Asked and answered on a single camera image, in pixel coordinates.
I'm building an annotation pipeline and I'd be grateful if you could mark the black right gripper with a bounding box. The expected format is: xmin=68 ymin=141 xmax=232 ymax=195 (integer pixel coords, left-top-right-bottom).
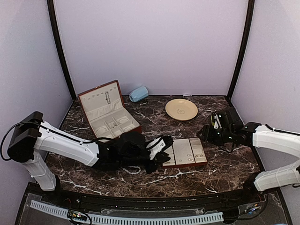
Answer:
xmin=197 ymin=125 xmax=233 ymax=146

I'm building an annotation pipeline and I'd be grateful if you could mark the red earring tray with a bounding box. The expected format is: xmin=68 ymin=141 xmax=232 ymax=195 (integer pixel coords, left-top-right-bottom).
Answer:
xmin=162 ymin=137 xmax=208 ymax=168

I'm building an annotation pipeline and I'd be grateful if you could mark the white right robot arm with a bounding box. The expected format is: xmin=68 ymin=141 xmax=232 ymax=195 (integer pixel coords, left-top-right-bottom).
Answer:
xmin=196 ymin=107 xmax=300 ymax=203

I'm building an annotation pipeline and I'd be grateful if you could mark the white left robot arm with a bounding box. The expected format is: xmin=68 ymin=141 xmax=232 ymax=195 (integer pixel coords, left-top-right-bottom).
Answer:
xmin=2 ymin=111 xmax=174 ymax=204

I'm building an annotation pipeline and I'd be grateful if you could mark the silver charm jewelry pile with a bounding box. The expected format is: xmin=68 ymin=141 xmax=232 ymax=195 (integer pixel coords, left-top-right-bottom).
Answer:
xmin=110 ymin=122 xmax=118 ymax=128

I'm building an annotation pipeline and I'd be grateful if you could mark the red wooden jewelry box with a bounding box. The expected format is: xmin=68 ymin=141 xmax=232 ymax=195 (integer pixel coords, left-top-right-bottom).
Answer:
xmin=78 ymin=80 xmax=142 ymax=139

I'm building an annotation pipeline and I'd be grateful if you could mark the cream ceramic plate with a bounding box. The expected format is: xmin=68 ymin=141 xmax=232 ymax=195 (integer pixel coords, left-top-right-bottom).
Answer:
xmin=165 ymin=99 xmax=198 ymax=121

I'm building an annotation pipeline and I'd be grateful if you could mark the silver bangle right compartment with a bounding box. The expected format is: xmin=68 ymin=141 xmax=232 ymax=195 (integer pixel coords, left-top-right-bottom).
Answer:
xmin=123 ymin=126 xmax=134 ymax=132

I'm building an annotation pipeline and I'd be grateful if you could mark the silver bangle compartment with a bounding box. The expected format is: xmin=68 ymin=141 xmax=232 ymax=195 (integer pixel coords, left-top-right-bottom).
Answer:
xmin=96 ymin=126 xmax=107 ymax=135
xmin=118 ymin=117 xmax=129 ymax=124
xmin=123 ymin=126 xmax=134 ymax=132

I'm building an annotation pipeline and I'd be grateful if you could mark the silver bangle back compartment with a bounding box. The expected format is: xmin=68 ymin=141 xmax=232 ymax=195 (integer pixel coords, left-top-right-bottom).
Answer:
xmin=118 ymin=117 xmax=129 ymax=124

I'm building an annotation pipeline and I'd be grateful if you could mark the silver bangle left compartment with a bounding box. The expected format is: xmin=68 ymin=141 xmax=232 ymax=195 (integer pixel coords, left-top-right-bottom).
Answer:
xmin=96 ymin=126 xmax=107 ymax=135

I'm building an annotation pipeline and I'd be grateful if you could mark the light blue cup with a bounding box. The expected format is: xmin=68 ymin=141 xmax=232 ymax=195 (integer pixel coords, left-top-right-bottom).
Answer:
xmin=129 ymin=86 xmax=149 ymax=102

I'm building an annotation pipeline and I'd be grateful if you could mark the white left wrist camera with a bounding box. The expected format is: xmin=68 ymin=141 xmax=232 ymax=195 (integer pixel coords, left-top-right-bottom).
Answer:
xmin=146 ymin=135 xmax=173 ymax=160

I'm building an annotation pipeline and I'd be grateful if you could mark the white pearl necklace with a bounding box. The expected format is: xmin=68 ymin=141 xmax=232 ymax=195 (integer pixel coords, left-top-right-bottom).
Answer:
xmin=124 ymin=165 xmax=142 ymax=175

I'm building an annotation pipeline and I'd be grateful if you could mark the white slotted cable duct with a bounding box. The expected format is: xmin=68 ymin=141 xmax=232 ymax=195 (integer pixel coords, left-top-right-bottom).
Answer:
xmin=30 ymin=200 xmax=224 ymax=225

